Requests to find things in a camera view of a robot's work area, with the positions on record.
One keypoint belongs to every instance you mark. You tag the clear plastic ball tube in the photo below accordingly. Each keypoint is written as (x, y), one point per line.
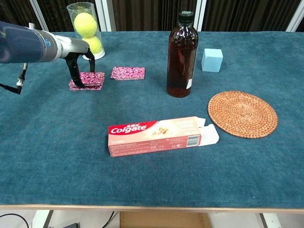
(71, 12)

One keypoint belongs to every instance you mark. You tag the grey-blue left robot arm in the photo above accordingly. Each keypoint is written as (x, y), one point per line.
(21, 42)

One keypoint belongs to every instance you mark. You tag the light blue foam cube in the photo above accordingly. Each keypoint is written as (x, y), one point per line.
(211, 60)

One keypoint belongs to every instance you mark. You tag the white table leg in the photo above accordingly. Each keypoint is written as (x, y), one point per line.
(272, 221)
(41, 219)

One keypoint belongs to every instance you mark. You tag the pink patterned block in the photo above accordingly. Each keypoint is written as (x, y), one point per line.
(93, 78)
(91, 88)
(128, 72)

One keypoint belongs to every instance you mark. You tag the dark glass bottle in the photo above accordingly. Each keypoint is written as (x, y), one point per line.
(181, 59)

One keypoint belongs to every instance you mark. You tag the white frame post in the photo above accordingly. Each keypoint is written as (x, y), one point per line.
(200, 16)
(107, 16)
(39, 16)
(295, 19)

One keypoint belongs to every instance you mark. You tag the round woven rattan coaster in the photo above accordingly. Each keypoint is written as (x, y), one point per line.
(242, 114)

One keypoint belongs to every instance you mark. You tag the teal velvet table cloth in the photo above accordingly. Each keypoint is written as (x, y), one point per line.
(59, 142)

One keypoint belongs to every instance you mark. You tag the brown cardboard box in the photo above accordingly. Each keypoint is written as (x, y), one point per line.
(164, 219)

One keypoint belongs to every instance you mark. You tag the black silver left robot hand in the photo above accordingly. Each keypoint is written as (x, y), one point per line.
(73, 48)

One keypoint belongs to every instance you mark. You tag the yellow tennis ball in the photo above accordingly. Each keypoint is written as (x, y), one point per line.
(85, 25)
(96, 45)

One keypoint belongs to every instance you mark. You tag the red Colgate toothpaste box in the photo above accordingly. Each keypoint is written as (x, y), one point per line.
(152, 140)

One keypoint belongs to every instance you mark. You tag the dark brown pleated curtain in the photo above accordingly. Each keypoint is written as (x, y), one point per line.
(147, 14)

